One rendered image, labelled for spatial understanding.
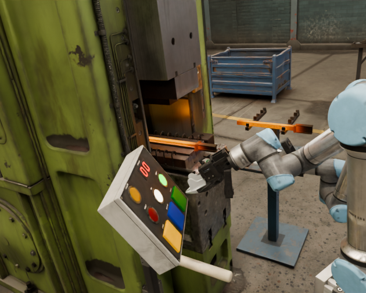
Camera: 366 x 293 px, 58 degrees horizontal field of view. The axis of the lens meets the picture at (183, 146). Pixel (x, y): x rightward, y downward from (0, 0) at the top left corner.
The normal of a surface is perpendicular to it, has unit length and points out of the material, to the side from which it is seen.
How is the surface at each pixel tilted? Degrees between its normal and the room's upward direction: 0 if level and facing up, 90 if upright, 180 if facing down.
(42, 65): 89
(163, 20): 90
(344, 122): 82
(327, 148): 105
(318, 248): 0
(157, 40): 90
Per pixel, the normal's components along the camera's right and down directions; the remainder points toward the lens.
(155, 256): -0.08, 0.43
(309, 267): -0.11, -0.90
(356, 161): -0.84, 0.30
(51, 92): -0.50, 0.40
